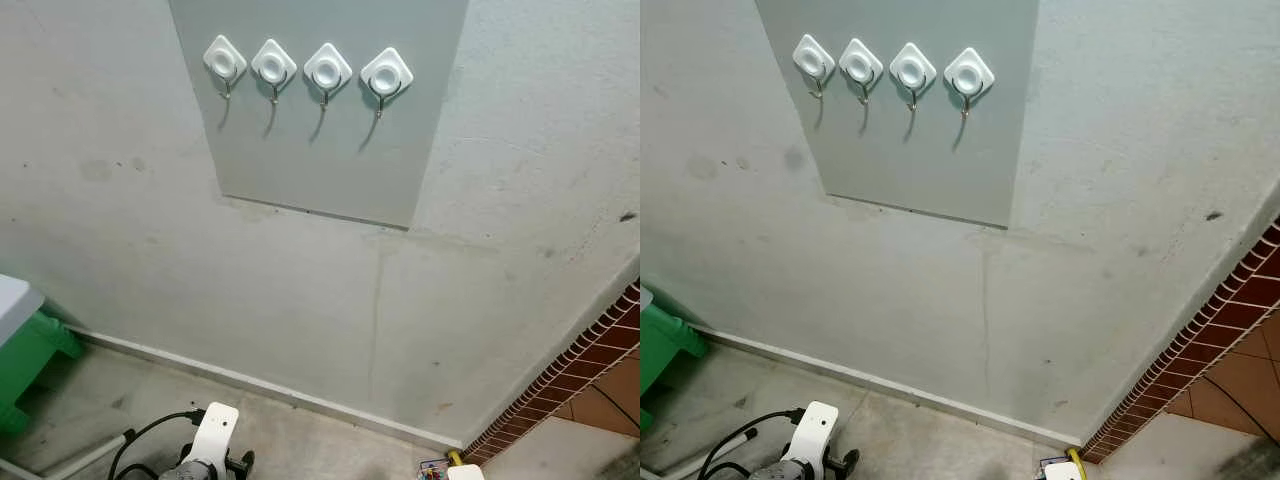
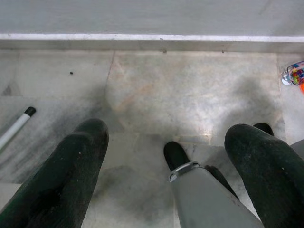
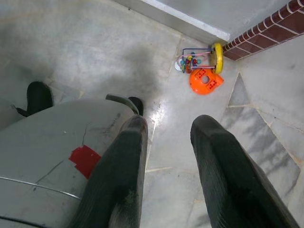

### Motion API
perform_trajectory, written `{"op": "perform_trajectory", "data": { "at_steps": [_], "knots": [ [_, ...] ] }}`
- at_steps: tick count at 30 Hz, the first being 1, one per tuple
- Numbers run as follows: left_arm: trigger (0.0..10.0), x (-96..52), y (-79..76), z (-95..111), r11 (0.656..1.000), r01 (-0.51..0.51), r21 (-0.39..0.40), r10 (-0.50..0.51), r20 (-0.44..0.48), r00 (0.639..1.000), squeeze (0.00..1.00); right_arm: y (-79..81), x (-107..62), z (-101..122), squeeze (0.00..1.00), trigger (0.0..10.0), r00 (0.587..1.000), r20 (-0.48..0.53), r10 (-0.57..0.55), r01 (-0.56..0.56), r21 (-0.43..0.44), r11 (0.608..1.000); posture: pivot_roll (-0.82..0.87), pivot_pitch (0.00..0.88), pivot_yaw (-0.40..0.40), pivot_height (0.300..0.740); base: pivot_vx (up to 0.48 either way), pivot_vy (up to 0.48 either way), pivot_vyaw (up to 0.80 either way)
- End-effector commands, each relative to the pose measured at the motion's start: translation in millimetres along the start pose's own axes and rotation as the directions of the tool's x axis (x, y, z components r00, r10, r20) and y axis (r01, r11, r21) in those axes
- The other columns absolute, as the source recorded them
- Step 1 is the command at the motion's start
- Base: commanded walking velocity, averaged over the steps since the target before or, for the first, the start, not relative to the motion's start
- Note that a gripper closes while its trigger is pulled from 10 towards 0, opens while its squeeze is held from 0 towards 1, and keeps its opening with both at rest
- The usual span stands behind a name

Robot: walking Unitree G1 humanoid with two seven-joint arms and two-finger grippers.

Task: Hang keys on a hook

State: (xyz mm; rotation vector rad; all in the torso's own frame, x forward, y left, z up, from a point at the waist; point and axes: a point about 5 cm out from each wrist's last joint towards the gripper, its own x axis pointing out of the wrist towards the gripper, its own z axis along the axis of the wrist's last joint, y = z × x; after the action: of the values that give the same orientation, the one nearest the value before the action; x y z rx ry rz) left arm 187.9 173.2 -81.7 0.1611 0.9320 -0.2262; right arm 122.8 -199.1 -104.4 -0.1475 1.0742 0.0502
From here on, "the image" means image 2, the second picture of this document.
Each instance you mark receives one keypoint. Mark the grey robot leg black foot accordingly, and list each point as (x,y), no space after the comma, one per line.
(202,202)

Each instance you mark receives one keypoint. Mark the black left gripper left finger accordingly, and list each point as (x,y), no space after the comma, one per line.
(61,180)

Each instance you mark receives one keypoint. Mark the orange plastic item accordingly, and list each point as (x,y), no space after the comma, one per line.
(302,89)

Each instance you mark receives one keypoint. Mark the white pole with black tip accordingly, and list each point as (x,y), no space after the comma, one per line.
(14,129)

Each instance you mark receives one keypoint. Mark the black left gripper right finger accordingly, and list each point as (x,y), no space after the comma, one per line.
(270,175)

